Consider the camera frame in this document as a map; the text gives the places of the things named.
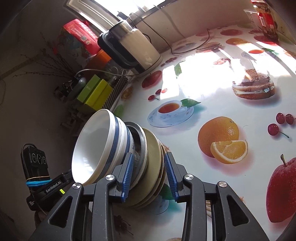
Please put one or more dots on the beige plate with blue motif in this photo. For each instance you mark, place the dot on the beige plate with blue motif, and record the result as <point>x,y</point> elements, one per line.
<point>144,190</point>

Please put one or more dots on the red paper package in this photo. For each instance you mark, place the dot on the red paper package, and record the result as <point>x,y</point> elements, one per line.
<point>83,34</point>

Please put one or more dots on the window metal bars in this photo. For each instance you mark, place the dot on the window metal bars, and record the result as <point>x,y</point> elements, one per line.
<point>105,14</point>

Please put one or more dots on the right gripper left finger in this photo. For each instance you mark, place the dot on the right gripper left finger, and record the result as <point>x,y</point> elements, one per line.
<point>112,189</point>

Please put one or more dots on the white bowl with blue stripe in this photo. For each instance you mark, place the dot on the white bowl with blue stripe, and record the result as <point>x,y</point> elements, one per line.
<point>95,145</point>

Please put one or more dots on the white electric kettle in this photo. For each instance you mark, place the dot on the white electric kettle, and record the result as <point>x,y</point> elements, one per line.
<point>129,48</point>

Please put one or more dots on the lime yellow box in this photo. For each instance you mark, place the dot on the lime yellow box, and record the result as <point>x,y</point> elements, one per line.
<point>98,97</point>

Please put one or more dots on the grey oval device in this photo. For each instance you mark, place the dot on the grey oval device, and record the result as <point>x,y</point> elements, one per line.
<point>76,89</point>

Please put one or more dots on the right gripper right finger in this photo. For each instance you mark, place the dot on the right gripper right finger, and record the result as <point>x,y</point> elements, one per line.
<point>187,188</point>

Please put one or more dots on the red chili sauce jar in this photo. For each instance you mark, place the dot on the red chili sauce jar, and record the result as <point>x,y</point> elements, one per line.
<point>266,19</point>

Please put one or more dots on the white shallow dish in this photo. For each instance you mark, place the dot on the white shallow dish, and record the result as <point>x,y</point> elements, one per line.
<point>139,175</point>

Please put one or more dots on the stainless steel bowl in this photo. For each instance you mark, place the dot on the stainless steel bowl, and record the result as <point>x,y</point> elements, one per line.
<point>140,141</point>

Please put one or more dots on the clear plastic tub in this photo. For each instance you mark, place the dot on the clear plastic tub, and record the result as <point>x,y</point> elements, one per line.
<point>253,16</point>

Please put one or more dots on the black white patterned tray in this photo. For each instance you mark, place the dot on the black white patterned tray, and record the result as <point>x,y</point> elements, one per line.
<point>115,92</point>

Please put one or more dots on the dark green box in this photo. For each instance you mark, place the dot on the dark green box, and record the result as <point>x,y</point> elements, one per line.
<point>88,89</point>

